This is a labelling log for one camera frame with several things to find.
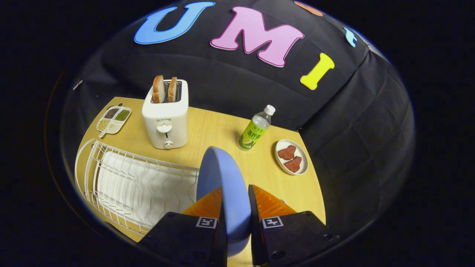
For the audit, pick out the bread slice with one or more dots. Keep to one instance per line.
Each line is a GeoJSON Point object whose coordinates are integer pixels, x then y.
{"type": "Point", "coordinates": [172, 89]}
{"type": "Point", "coordinates": [158, 89]}

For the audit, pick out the white dish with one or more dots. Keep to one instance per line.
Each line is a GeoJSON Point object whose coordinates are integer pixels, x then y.
{"type": "Point", "coordinates": [303, 163]}

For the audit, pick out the white clothes peg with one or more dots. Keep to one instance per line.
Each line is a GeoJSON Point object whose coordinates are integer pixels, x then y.
{"type": "Point", "coordinates": [77, 85]}

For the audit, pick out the black backdrop cloth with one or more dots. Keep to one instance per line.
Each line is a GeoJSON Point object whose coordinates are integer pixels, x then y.
{"type": "Point", "coordinates": [222, 81]}

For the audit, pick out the green label drink bottle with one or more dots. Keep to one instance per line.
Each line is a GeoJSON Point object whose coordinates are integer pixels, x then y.
{"type": "Point", "coordinates": [252, 133]}

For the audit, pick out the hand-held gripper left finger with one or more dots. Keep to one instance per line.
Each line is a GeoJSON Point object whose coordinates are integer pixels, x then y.
{"type": "Point", "coordinates": [185, 241]}

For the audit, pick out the red meat piece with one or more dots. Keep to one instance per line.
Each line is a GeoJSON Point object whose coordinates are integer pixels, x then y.
{"type": "Point", "coordinates": [293, 164]}
{"type": "Point", "coordinates": [286, 152]}

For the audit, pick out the blue plate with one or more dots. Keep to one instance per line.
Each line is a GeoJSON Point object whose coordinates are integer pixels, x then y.
{"type": "Point", "coordinates": [230, 185]}

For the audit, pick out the white toaster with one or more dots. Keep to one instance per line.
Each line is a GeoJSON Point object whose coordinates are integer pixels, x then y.
{"type": "Point", "coordinates": [165, 118]}

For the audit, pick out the divided tray of grains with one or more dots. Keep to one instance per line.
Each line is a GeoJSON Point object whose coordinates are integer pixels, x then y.
{"type": "Point", "coordinates": [113, 121]}

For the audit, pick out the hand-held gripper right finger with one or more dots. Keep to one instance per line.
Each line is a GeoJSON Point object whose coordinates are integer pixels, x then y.
{"type": "Point", "coordinates": [256, 237]}

